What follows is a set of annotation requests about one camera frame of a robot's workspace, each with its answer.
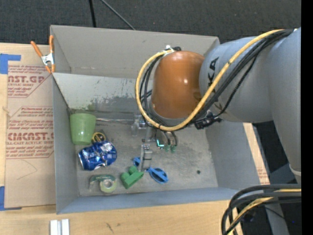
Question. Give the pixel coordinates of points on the brown cardboard board, red print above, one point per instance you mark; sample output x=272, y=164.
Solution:
x=29, y=170

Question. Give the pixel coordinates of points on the grey metal bin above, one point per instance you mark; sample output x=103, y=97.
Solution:
x=185, y=160

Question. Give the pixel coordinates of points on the green plastic cup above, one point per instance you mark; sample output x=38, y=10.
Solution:
x=82, y=128

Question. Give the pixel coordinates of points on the crushed blue drink can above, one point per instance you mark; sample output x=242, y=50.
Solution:
x=96, y=155

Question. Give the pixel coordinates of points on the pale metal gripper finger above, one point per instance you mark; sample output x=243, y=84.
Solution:
x=135, y=130
x=146, y=159

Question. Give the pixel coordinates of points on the yellow and black tape measure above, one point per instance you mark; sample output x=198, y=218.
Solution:
x=98, y=137

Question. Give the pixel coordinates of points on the black cylinder on white bracket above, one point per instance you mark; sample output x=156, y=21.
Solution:
x=204, y=122

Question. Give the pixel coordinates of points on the green toy block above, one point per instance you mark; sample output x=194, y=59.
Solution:
x=129, y=179

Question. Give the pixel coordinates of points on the blue sunglasses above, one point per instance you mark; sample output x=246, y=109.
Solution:
x=159, y=175

